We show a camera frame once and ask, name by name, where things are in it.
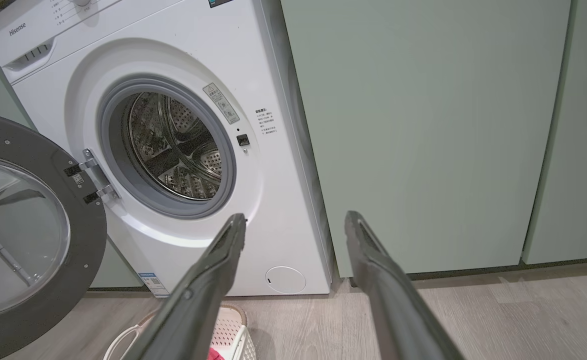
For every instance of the white detergent drawer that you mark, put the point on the white detergent drawer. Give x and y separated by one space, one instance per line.
23 35

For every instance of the round white filter cover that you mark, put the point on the round white filter cover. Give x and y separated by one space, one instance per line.
286 280

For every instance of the white front-load washing machine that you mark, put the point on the white front-load washing machine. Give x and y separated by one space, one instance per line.
273 200

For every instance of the white control knob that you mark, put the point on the white control knob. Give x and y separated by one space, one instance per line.
81 2

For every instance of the grey warning sticker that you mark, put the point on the grey warning sticker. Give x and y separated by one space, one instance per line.
221 103

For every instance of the stainless steel washing machine drum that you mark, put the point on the stainless steel washing machine drum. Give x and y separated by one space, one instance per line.
173 150

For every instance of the black door latch socket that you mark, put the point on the black door latch socket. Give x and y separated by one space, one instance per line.
243 140

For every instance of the red white striped garment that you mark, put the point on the red white striped garment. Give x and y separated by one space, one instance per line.
214 355

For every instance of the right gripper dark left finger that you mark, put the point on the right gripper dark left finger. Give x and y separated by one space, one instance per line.
193 310

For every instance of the cream perforated laundry basket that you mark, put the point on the cream perforated laundry basket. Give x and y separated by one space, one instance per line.
228 325

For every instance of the round black glass washer door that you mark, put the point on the round black glass washer door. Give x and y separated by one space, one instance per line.
81 240

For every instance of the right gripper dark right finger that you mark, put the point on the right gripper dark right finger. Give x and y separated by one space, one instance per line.
398 320

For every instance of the blue energy label sticker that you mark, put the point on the blue energy label sticker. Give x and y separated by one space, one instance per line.
152 284

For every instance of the black display panel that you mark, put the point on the black display panel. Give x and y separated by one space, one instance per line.
219 2

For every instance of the silver door hinge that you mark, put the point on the silver door hinge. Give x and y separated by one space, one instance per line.
96 170

